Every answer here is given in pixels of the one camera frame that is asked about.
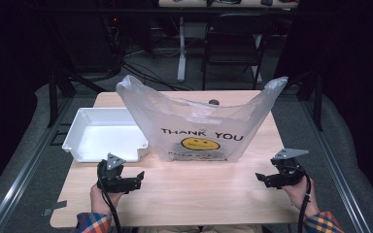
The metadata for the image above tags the person's left hand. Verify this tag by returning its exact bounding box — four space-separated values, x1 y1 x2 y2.
89 183 126 216

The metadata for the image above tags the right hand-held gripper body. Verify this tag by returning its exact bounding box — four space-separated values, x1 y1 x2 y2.
269 148 310 188

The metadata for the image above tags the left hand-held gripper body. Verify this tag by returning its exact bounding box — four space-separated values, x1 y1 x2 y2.
96 152 137 194

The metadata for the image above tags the person's right hand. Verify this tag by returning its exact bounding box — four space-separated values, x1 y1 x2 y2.
281 175 321 218

